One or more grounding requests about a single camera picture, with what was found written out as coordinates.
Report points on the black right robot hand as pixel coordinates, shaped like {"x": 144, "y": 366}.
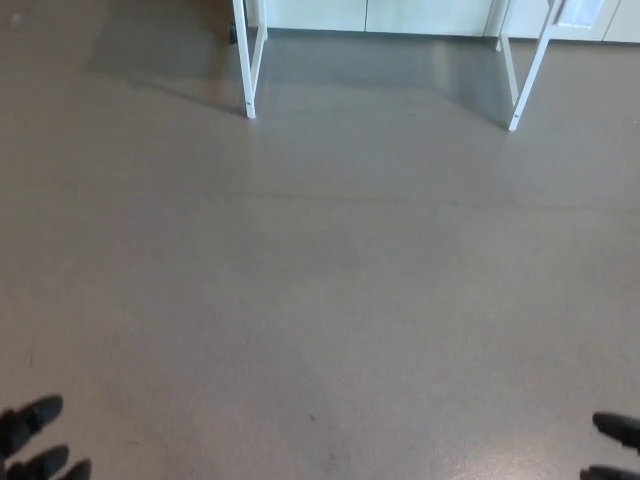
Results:
{"x": 622, "y": 427}

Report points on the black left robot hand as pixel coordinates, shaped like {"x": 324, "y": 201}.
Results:
{"x": 30, "y": 420}

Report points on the white desk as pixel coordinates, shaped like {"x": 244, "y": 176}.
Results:
{"x": 248, "y": 75}

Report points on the black caster wheel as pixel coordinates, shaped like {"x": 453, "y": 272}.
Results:
{"x": 233, "y": 32}

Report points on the white cabinet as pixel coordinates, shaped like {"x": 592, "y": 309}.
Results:
{"x": 425, "y": 15}

